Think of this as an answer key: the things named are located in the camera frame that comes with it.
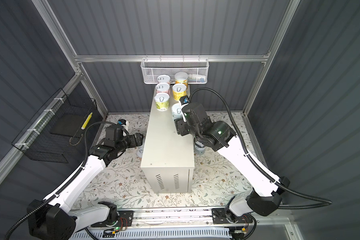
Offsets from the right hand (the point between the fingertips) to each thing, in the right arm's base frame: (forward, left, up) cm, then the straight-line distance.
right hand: (184, 120), depth 65 cm
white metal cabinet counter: (-19, +6, -3) cm, 20 cm away
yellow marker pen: (+8, +52, -9) cm, 54 cm away
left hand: (+3, +27, -17) cm, 32 cm away
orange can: (+2, +28, -31) cm, 42 cm away
